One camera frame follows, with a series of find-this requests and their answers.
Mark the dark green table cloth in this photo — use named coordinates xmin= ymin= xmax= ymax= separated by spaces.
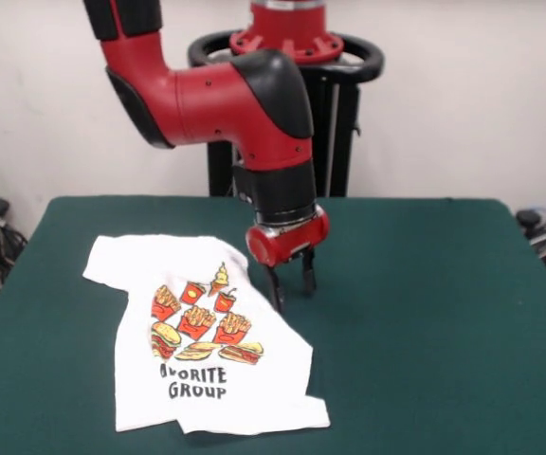
xmin=0 ymin=196 xmax=546 ymax=455

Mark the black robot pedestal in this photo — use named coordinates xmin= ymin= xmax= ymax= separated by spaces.
xmin=187 ymin=30 xmax=386 ymax=198

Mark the white printed t-shirt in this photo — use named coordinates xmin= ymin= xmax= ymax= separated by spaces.
xmin=82 ymin=233 xmax=332 ymax=436

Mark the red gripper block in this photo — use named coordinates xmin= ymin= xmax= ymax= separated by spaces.
xmin=246 ymin=204 xmax=331 ymax=315

